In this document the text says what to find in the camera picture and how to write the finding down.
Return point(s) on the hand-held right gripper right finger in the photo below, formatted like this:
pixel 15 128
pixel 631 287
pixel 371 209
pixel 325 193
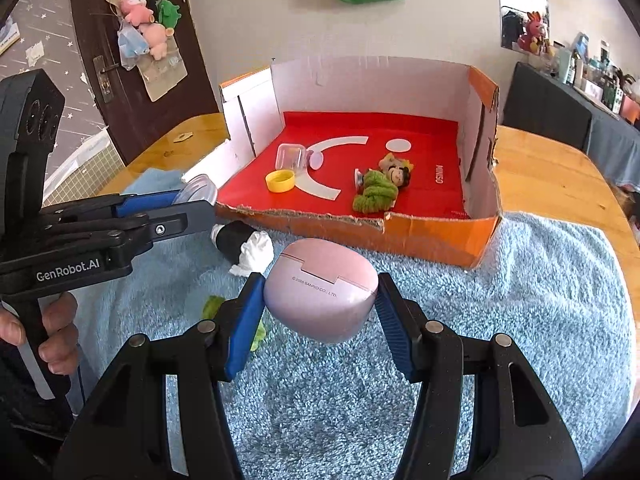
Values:
pixel 395 335

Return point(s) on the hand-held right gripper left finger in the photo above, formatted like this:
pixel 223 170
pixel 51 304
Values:
pixel 245 330

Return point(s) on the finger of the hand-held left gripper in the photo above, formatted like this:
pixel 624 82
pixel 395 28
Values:
pixel 145 202
pixel 190 220

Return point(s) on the clear round lid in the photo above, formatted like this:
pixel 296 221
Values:
pixel 200 191

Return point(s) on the pink rounded case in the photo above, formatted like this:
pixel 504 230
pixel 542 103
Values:
pixel 322 300

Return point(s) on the yellow plastic cap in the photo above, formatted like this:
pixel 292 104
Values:
pixel 280 180

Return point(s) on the orange cardboard box red inside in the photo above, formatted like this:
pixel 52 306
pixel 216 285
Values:
pixel 440 240

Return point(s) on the small clear plastic container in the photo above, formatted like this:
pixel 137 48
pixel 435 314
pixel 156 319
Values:
pixel 291 157

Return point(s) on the green fuzzy scrunchie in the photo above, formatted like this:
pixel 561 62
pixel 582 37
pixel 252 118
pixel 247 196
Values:
pixel 212 306
pixel 375 195

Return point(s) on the black-haired doll figure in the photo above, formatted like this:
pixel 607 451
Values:
pixel 400 175

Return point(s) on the person's left hand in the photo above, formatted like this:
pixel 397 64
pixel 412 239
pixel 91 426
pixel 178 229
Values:
pixel 60 330

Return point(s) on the black and white fabric roll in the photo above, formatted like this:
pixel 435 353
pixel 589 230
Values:
pixel 240 245

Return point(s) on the white grid panel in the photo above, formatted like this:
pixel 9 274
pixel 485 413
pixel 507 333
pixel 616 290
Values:
pixel 85 170

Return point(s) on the small wooden tag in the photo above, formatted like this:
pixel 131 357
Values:
pixel 182 136

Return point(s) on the dark brown door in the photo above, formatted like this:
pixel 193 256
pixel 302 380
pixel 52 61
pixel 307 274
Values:
pixel 90 125

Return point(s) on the light blue fluffy towel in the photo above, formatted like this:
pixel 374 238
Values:
pixel 325 410

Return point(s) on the clear plastic pouch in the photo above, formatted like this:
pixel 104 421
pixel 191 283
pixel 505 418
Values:
pixel 162 77

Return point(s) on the pale pink disc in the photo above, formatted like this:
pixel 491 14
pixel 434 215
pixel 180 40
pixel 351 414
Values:
pixel 316 160

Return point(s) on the blue face mask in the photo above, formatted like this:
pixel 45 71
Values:
pixel 131 45

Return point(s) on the plain pink plush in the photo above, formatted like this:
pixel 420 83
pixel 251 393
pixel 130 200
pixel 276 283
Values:
pixel 155 37

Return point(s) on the white paper scrap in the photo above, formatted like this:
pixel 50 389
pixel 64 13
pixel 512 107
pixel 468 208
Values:
pixel 35 55

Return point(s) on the green plush toy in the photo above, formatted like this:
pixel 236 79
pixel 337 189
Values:
pixel 167 12

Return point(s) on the pink plush with white face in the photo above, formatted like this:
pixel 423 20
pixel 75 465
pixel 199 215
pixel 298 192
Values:
pixel 135 10

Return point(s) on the dark cloth-covered side table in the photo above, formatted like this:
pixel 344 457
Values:
pixel 560 115

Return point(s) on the group of bottles and boxes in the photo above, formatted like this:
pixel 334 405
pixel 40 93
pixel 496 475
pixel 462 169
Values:
pixel 595 75

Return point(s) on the pink rabbit plush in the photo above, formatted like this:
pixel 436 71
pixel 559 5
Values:
pixel 534 32

